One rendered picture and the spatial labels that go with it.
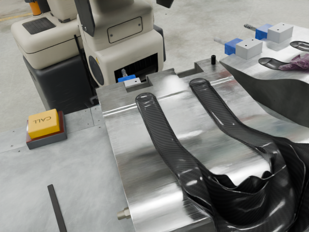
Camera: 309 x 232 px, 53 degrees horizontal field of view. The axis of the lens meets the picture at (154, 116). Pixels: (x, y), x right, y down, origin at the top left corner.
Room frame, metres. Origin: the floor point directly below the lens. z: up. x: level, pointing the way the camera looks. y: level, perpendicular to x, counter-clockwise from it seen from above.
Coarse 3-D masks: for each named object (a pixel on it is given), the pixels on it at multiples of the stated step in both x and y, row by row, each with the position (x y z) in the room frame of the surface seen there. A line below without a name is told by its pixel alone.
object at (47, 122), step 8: (48, 112) 0.55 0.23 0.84; (56, 112) 0.55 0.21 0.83; (32, 120) 0.53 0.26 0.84; (40, 120) 0.52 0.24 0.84; (48, 120) 0.52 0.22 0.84; (56, 120) 0.52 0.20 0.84; (32, 128) 0.50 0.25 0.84; (40, 128) 0.50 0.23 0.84; (48, 128) 0.50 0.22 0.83; (56, 128) 0.50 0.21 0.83; (32, 136) 0.49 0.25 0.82
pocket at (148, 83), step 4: (148, 80) 0.54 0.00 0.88; (124, 84) 0.53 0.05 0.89; (136, 84) 0.54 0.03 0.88; (140, 84) 0.54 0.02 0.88; (144, 84) 0.54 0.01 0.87; (148, 84) 0.54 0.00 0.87; (152, 84) 0.51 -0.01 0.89; (128, 88) 0.53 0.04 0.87; (132, 88) 0.54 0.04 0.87; (136, 88) 0.54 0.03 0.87; (140, 88) 0.54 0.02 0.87; (128, 92) 0.53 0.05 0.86
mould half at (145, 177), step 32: (128, 96) 0.48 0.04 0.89; (160, 96) 0.47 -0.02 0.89; (192, 96) 0.45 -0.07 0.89; (224, 96) 0.44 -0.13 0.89; (128, 128) 0.40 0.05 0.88; (192, 128) 0.37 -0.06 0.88; (256, 128) 0.33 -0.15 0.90; (288, 128) 0.30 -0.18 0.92; (128, 160) 0.32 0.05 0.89; (160, 160) 0.30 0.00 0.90; (224, 160) 0.25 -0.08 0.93; (256, 160) 0.24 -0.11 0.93; (128, 192) 0.23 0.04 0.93; (160, 192) 0.22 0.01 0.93; (160, 224) 0.18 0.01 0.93; (192, 224) 0.17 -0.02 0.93
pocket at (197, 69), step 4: (196, 64) 0.56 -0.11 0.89; (196, 68) 0.56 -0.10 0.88; (200, 68) 0.54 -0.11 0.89; (180, 72) 0.56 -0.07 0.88; (184, 72) 0.56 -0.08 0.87; (188, 72) 0.56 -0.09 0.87; (192, 72) 0.56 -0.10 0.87; (196, 72) 0.56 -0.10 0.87; (200, 72) 0.54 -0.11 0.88; (180, 76) 0.56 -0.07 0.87; (184, 76) 0.56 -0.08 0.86
